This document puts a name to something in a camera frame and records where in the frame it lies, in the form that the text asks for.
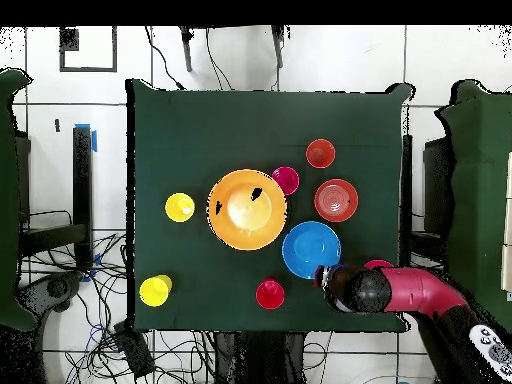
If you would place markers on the orange cup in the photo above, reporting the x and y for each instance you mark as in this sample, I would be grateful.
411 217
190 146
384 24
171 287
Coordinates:
320 153

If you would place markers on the black power adapter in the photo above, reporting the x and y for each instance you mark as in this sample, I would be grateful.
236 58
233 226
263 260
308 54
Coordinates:
134 352

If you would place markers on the small orange bowl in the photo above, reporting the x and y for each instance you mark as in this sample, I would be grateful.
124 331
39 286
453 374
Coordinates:
336 200

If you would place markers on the pink cup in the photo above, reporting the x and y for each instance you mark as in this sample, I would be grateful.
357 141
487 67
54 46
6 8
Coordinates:
288 178

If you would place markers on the pink bowl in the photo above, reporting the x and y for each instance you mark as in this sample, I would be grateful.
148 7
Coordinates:
378 264

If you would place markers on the grey office chair base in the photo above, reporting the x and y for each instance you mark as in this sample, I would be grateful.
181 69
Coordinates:
52 288

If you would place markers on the amber yellow cup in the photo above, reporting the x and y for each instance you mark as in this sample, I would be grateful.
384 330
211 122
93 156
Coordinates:
178 210

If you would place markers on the black metal post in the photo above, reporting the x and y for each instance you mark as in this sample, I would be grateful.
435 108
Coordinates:
407 192

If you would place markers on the blue bowl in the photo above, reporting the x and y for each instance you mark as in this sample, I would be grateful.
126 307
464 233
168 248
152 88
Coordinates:
308 248

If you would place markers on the large yellow-orange bowl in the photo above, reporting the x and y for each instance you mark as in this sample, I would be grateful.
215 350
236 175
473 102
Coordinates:
224 228

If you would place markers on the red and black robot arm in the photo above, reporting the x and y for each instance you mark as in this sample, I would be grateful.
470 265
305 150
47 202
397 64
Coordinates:
416 290

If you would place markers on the grey square floor frame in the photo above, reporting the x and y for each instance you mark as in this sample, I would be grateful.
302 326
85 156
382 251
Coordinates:
88 69

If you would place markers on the black cabinet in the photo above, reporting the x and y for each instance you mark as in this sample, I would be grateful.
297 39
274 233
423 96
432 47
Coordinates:
23 180
438 188

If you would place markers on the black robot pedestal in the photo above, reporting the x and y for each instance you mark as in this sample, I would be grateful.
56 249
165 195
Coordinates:
260 360

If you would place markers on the dark green table cloth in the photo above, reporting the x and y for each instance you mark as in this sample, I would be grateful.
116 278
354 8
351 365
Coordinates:
240 112

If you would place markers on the grey metal leg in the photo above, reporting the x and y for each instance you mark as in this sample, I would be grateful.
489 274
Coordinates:
186 52
278 48

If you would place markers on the green cloth side table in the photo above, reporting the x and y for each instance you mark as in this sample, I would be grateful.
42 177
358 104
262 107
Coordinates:
480 180
8 200

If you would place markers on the blue tape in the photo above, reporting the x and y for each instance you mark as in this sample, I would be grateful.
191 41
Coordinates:
94 140

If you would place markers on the red cup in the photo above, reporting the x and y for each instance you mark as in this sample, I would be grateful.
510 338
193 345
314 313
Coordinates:
270 298

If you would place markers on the bright yellow cup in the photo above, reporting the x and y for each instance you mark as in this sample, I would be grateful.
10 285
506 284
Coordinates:
154 292

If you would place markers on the black metal stand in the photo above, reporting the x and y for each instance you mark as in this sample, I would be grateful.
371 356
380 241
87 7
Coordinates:
82 180

